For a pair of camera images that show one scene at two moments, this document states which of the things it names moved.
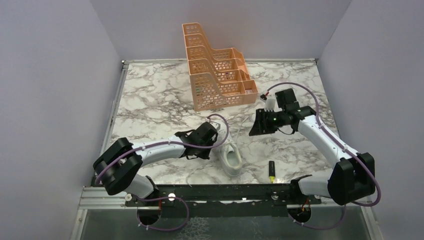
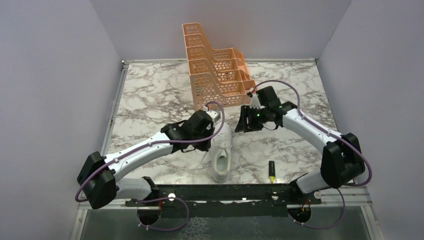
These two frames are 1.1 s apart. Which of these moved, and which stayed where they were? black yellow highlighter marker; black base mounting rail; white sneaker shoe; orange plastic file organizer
Moved: white sneaker shoe
Stayed: black base mounting rail; black yellow highlighter marker; orange plastic file organizer
